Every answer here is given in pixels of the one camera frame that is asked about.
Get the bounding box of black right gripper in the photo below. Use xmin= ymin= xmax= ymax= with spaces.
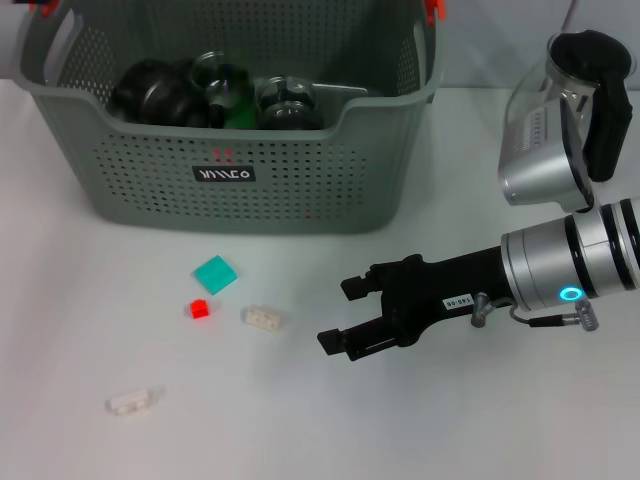
xmin=316 ymin=247 xmax=512 ymax=363

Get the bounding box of white toy brick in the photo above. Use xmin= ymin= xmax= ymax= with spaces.
xmin=241 ymin=303 xmax=285 ymax=334
xmin=104 ymin=386 xmax=157 ymax=416

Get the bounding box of teal square toy brick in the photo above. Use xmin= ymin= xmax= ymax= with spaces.
xmin=192 ymin=254 xmax=239 ymax=296

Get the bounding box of small red toy brick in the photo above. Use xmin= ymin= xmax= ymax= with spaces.
xmin=183 ymin=298 xmax=212 ymax=320

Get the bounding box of green notched toy brick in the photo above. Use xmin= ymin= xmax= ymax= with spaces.
xmin=223 ymin=74 xmax=259 ymax=130

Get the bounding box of grey perforated plastic storage basket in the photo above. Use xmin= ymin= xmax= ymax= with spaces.
xmin=10 ymin=0 xmax=448 ymax=236

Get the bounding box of black clay teapot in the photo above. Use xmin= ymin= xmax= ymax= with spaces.
xmin=109 ymin=57 xmax=196 ymax=124

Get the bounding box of right gripper signal cable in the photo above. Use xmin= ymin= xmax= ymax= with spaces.
xmin=471 ymin=291 xmax=600 ymax=332

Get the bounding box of right wrist camera housing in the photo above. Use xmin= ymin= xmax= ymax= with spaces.
xmin=497 ymin=87 xmax=597 ymax=214

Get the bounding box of glass teapot black lid handle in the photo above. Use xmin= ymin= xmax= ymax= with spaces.
xmin=504 ymin=29 xmax=635 ymax=184

